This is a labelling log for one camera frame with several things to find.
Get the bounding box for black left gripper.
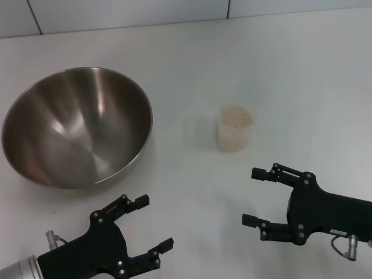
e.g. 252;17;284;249
37;194;174;279

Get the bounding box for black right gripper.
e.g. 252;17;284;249
241;163;372;245

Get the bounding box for clear plastic measuring cup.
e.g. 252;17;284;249
216;104;256;152

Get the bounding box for white rice grains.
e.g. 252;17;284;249
218;105;255;152

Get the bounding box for large stainless steel bowl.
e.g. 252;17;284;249
1;66;154;190

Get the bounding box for left gripper cable with plug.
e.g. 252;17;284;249
45;230;69;250

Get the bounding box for gripper cable with plug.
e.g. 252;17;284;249
45;230;69;250
331;234;372;258

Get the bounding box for right gripper cable with plug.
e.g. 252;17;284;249
331;234;372;258

